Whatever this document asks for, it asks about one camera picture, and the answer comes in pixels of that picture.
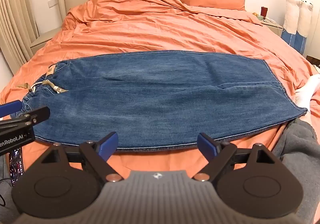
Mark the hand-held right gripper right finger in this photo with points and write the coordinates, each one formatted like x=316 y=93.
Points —
x=206 y=145

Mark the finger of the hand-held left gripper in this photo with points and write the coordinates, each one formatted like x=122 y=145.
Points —
x=10 y=109
x=37 y=114

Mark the person's grey trouser leg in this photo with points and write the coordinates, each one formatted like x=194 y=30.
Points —
x=297 y=154

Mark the blue denim pants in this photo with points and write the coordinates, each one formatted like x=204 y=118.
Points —
x=162 y=94

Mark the white alpaca plush toy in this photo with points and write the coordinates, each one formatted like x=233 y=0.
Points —
x=291 y=11
x=305 y=21

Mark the beige bedside table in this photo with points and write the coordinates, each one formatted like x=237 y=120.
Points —
x=42 y=40

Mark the white wall outlet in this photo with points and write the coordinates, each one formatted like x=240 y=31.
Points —
x=52 y=3

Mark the white bedside table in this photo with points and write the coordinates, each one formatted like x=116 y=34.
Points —
x=273 y=28

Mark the person's white sock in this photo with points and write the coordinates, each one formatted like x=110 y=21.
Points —
x=305 y=95

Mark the orange duvet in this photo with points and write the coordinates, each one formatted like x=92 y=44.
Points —
x=150 y=26

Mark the beige curtain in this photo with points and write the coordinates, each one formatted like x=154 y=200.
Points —
x=12 y=14

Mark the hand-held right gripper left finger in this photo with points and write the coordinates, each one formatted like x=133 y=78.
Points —
x=110 y=145

